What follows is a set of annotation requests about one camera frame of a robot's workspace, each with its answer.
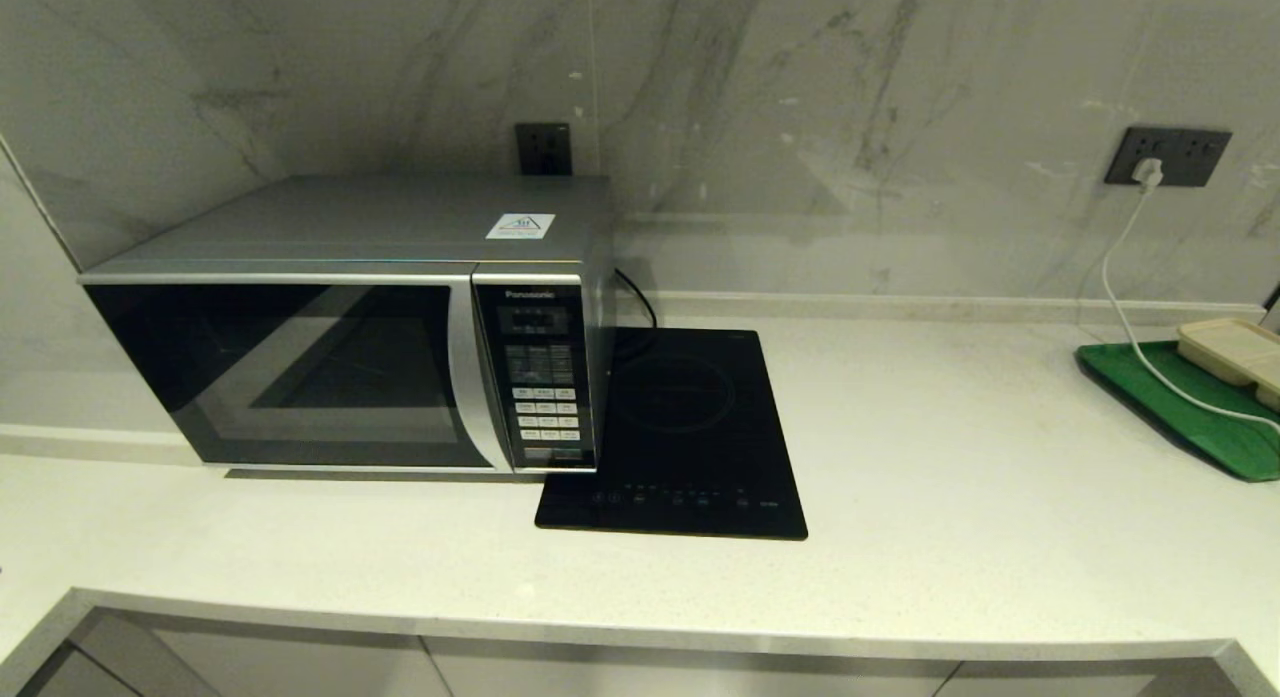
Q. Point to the black glass microwave door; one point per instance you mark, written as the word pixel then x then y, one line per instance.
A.
pixel 300 377

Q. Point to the silver microwave oven body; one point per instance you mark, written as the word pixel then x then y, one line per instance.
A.
pixel 350 217

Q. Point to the black induction cooktop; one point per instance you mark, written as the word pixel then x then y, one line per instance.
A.
pixel 690 417

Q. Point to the white warning sticker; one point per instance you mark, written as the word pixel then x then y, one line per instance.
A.
pixel 521 226

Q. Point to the grey cabinet door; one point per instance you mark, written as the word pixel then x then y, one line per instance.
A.
pixel 700 677
pixel 300 667

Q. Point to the beige lunch box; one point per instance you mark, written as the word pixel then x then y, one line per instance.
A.
pixel 1230 349

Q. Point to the green plastic tray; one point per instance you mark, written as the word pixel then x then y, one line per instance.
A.
pixel 1230 449

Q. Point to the black wide wall socket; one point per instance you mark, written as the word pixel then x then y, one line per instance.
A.
pixel 1194 156

